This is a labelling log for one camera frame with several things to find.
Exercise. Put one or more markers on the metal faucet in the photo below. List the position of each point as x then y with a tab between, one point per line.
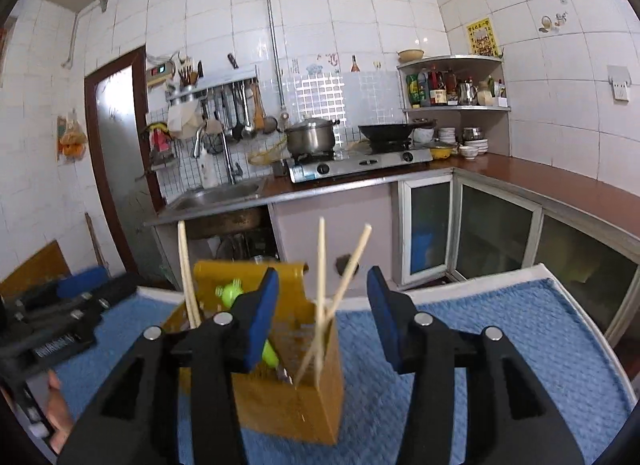
227	160

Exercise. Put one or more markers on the steel gas stove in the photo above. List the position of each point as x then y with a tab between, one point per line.
360	162

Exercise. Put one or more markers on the wooden board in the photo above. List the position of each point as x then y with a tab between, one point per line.
35	270

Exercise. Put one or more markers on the white corner shelf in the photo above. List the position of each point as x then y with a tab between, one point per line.
450	61

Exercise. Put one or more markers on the person's left hand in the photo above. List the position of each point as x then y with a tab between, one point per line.
60	410

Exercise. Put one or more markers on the white wall socket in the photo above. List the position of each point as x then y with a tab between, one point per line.
619	84

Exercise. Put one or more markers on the beige bowl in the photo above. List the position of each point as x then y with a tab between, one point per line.
411	55

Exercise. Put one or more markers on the brown framed glass door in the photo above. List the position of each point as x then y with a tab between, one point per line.
120	170

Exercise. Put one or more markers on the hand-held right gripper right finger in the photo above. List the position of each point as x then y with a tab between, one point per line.
385	315

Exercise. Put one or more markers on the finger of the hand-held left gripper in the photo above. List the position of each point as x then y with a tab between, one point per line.
82	281
120	290

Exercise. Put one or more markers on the wall control box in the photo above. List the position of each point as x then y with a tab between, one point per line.
160	74

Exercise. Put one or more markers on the row of bottles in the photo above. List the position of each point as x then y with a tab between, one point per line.
435	87

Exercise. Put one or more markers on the black wok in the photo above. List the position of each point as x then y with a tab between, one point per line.
385	131

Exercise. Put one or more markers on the wooden chopstick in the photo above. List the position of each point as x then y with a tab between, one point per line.
193	295
186	275
352	265

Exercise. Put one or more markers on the yellow wall poster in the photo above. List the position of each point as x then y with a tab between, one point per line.
481	37

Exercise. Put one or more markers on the blue textured blanket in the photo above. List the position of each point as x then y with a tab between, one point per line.
500	345

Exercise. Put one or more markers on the row of hanging kitchen utensils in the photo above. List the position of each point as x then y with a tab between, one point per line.
240	112

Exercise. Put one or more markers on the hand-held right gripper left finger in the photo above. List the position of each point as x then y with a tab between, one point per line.
262	315

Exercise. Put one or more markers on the utensil cup with tools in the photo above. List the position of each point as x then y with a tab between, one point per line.
189	74

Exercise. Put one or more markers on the hanging plastic bag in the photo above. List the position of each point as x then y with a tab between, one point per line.
72	137

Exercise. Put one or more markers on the metal wall rack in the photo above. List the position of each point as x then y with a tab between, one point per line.
215	87

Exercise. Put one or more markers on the steel cooking pot with lid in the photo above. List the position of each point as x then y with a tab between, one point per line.
310	137

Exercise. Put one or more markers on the wall stickers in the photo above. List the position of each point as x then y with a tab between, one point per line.
552	17

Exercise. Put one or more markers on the white hanging towel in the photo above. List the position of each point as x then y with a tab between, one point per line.
184	121

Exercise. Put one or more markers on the stack of white bowls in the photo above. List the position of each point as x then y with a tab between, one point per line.
472	145

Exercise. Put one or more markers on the grey wall pipe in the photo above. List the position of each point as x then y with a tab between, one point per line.
272	30

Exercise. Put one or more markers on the white soap bottle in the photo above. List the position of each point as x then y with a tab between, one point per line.
207	170

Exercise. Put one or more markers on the kitchen counter with cabinets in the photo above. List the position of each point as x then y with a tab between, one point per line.
500	225

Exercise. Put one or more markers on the steel kitchen sink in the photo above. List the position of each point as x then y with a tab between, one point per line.
215	197

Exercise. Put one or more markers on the yellow perforated utensil holder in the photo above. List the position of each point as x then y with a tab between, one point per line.
300	410

